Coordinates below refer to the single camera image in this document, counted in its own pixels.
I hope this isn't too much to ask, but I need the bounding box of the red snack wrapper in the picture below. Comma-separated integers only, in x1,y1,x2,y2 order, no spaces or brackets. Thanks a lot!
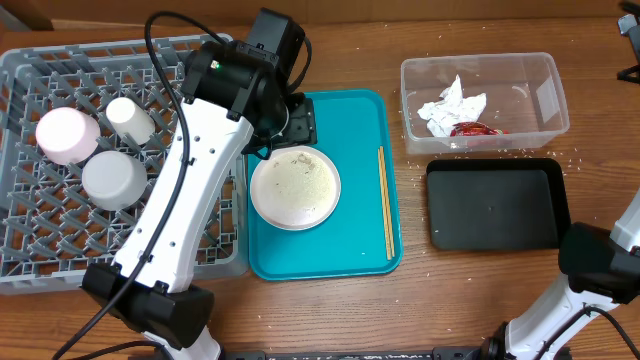
450,122,505,137

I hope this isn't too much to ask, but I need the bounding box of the white plate with rice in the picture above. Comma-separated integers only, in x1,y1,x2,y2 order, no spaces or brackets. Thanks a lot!
249,146,341,231

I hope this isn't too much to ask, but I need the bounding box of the wooden chopstick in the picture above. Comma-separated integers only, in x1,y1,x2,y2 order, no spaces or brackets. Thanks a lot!
377,146,392,260
385,172,395,259

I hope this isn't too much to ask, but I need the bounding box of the grey dishwasher rack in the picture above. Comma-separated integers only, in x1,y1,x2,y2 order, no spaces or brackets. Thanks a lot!
0,33,250,296

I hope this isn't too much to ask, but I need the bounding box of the small pink plate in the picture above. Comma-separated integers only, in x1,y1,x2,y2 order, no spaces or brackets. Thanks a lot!
35,107,101,165

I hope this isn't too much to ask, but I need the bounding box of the black tray bin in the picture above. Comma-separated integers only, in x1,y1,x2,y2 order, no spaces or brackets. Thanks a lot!
426,158,571,251

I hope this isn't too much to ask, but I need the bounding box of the clear plastic bin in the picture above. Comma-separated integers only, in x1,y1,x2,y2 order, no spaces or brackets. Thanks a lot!
401,53,570,155

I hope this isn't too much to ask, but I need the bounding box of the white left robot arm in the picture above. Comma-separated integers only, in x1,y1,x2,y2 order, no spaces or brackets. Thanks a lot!
82,9,317,359

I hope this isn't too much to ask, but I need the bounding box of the white napkin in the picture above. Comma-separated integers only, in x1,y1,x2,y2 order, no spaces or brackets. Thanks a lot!
417,75,487,137

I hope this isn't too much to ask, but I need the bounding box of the grey metal bowl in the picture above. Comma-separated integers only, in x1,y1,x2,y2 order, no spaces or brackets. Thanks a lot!
82,151,147,211

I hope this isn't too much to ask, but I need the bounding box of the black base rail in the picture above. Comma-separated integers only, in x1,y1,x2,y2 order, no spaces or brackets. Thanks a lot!
220,346,482,360

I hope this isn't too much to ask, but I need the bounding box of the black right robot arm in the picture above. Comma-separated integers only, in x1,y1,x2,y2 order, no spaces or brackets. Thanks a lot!
473,197,639,360

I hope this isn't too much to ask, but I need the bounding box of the teal plastic tray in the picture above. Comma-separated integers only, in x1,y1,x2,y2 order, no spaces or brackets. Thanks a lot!
248,89,403,281

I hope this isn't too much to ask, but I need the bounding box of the white plastic cup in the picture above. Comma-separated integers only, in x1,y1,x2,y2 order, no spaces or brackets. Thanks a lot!
106,97,155,145

